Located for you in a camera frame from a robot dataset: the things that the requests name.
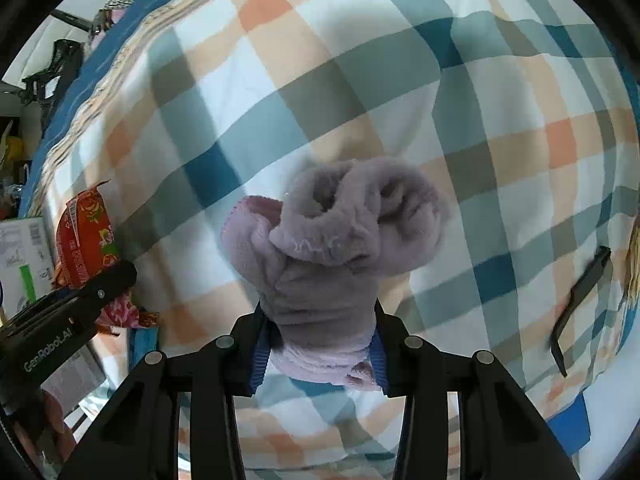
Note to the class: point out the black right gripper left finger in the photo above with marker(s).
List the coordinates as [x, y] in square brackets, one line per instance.
[136, 434]

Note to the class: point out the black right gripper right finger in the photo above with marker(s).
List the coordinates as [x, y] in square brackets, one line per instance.
[502, 435]

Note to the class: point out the red snack packet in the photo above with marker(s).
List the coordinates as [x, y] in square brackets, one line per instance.
[85, 245]

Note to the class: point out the purple towel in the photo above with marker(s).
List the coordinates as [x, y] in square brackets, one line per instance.
[317, 258]

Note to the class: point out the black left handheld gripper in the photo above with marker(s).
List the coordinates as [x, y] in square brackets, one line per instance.
[37, 341]

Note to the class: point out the black clip on blanket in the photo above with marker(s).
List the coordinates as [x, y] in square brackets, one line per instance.
[578, 293]

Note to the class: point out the cardboard box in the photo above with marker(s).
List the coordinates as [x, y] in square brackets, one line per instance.
[26, 264]

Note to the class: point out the plaid checkered blanket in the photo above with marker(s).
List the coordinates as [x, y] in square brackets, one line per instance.
[520, 111]

